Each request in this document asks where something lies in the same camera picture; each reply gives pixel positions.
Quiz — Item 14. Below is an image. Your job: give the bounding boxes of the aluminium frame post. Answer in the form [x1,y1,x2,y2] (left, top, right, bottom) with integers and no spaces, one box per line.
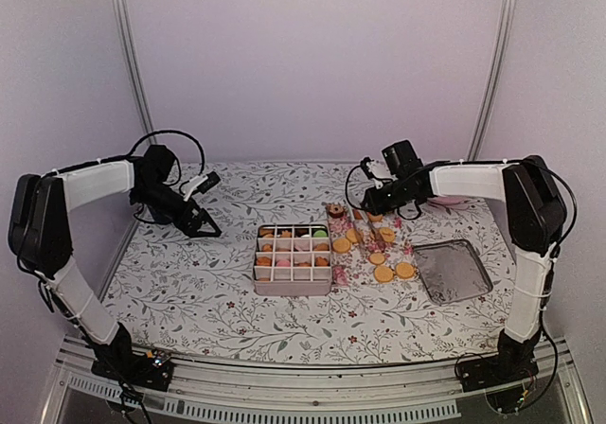
[112,0,154,134]
[467,0,517,161]

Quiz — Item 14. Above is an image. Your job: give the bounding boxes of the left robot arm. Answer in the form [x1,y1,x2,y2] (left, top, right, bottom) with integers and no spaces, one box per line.
[8,145,221,380]

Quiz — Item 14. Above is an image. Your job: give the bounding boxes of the right aluminium frame post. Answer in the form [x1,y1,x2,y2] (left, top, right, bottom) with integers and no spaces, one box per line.
[467,0,517,161]

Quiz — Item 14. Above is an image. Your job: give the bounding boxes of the orange swirl cookie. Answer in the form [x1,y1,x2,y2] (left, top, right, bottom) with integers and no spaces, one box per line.
[258,227,275,238]

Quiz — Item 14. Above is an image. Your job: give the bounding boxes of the metal serving tongs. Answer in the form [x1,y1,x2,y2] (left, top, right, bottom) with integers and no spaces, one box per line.
[351,209,385,254]

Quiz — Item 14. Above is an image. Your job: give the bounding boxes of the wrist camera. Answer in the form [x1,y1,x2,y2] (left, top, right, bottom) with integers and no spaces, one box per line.
[360,157,394,189]
[179,171,221,202]

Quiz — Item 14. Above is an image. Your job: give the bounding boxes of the chocolate donut cookie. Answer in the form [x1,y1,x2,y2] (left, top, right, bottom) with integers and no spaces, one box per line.
[327,204,345,219]

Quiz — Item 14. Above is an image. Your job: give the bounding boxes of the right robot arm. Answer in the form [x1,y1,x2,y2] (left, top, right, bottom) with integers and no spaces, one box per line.
[359,140,578,382]

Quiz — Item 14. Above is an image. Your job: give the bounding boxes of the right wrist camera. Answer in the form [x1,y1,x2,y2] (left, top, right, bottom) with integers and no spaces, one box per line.
[360,157,394,189]

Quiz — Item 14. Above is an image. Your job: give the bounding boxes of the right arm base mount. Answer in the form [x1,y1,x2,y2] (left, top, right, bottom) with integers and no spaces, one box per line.
[454,349,539,392]

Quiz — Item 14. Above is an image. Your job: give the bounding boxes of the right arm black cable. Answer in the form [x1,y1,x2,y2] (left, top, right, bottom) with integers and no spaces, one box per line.
[520,163,579,264]

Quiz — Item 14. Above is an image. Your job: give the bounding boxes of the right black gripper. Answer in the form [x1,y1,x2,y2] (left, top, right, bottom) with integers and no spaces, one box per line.
[361,176,418,216]

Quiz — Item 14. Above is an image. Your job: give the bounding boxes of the left aluminium frame post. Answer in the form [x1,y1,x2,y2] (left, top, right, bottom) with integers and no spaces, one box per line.
[112,0,154,134]

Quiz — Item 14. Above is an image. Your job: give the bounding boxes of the aluminium front rail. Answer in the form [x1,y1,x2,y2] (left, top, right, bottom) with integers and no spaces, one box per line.
[41,337,594,423]

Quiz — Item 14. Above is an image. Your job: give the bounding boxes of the dark blue cup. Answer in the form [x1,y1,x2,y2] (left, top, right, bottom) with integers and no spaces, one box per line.
[143,209,171,225]

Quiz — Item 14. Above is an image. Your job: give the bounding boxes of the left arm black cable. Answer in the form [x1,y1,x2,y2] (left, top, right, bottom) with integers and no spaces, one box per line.
[128,130,207,182]

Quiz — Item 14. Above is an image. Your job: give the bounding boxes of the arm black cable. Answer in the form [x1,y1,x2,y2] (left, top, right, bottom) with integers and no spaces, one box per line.
[520,163,579,264]
[128,130,207,182]

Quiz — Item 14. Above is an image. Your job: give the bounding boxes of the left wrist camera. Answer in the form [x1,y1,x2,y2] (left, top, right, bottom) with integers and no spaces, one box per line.
[179,171,221,202]

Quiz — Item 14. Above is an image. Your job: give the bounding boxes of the metal tin with white dividers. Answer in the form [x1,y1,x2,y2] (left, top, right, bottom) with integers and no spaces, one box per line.
[253,223,333,297]

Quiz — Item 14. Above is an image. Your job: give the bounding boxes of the pink plate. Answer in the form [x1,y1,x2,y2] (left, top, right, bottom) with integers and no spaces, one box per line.
[428,196,466,206]

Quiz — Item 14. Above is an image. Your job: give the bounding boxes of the silver tin lid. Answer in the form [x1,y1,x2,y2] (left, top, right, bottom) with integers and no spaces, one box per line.
[414,238,493,306]

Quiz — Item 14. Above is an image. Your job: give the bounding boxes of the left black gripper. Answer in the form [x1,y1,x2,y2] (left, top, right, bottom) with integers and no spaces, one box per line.
[134,181,222,237]

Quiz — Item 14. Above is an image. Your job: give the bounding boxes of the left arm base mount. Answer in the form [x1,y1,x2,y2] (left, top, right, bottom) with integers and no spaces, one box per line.
[91,352,174,392]

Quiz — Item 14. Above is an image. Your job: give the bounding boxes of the brown flower cookie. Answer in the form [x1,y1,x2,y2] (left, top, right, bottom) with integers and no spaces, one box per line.
[294,227,312,239]

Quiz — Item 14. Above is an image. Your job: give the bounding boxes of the floral tablecloth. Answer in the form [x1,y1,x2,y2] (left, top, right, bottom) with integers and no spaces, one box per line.
[103,162,515,364]

